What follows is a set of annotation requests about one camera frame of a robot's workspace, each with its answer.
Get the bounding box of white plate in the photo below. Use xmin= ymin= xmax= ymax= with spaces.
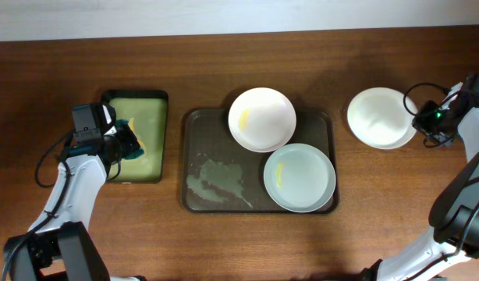
xmin=228 ymin=87 xmax=296 ymax=153
xmin=346 ymin=87 xmax=418 ymax=150

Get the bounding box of black sponge tray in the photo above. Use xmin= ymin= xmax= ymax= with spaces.
xmin=101 ymin=89 xmax=169 ymax=183

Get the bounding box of brown serving tray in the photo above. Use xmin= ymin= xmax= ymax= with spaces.
xmin=181 ymin=108 xmax=338 ymax=214

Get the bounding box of green yellow sponge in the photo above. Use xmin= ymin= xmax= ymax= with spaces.
xmin=115 ymin=119 xmax=144 ymax=160

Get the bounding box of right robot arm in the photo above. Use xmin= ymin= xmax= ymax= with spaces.
xmin=358 ymin=73 xmax=479 ymax=281

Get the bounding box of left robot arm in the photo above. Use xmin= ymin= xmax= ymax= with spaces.
xmin=1 ymin=102 xmax=140 ymax=280

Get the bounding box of pale green plate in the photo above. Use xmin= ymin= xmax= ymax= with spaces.
xmin=263 ymin=143 xmax=337 ymax=213

